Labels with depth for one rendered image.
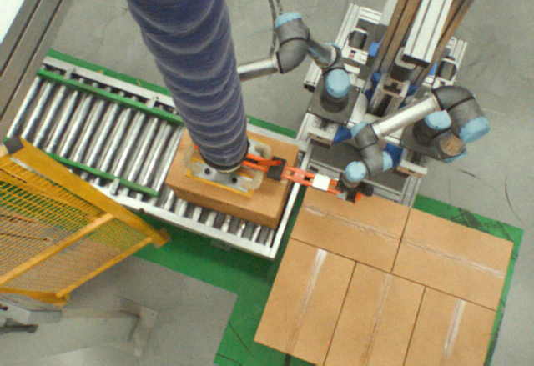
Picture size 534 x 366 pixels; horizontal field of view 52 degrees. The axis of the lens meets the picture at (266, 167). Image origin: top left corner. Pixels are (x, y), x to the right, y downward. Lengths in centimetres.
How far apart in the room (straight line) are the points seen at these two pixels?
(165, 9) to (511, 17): 359
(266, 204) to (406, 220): 90
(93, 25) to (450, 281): 307
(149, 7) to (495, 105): 328
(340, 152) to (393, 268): 88
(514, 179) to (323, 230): 152
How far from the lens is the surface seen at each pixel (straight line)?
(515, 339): 394
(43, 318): 218
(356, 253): 315
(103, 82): 350
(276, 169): 250
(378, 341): 315
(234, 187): 262
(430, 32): 191
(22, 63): 80
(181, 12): 123
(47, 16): 82
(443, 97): 224
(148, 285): 375
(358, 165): 218
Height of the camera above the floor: 364
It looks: 75 degrees down
